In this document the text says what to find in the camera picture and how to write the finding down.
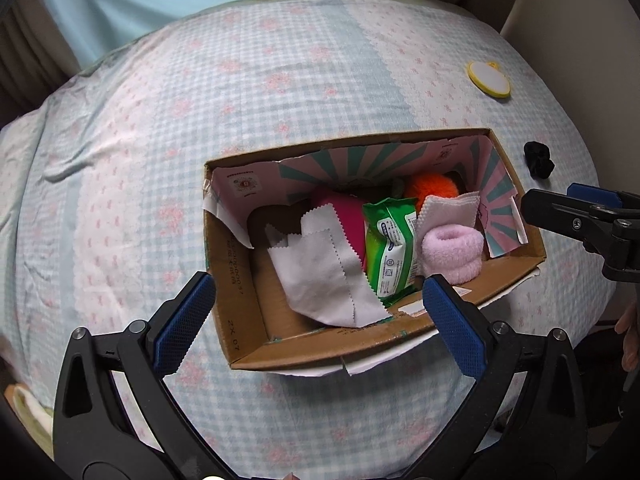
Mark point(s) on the person's right hand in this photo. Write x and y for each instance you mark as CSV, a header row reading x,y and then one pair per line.
x,y
631,330

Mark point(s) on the round yellow-rimmed mirror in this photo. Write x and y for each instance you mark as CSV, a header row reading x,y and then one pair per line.
x,y
487,79

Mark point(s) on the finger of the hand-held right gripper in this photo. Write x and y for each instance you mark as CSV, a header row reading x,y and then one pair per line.
x,y
560,210
600,196

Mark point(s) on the orange fluffy pompom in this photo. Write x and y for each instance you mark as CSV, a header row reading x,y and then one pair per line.
x,y
430,187

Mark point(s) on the green wet wipes packet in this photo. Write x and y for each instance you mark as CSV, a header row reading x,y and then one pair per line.
x,y
392,250

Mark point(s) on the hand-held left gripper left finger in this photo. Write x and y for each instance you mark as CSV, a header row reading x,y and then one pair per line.
x,y
185,325

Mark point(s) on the checkered floral bed sheet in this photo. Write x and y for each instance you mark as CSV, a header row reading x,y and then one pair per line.
x,y
150,160

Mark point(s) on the cardboard box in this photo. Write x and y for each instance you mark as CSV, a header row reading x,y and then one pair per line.
x,y
250,320

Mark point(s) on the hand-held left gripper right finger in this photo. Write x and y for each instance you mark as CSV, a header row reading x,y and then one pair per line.
x,y
455,330

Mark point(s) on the black scrunchie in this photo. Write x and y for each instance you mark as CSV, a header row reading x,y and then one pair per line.
x,y
539,160

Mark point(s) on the white zigzag-edged cloth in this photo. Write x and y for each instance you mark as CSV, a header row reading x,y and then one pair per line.
x,y
450,215
320,280

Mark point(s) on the pink fluffy scrunchie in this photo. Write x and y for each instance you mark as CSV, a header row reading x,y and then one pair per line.
x,y
452,255

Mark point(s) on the magenta pouch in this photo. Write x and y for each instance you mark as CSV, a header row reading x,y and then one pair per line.
x,y
345,210

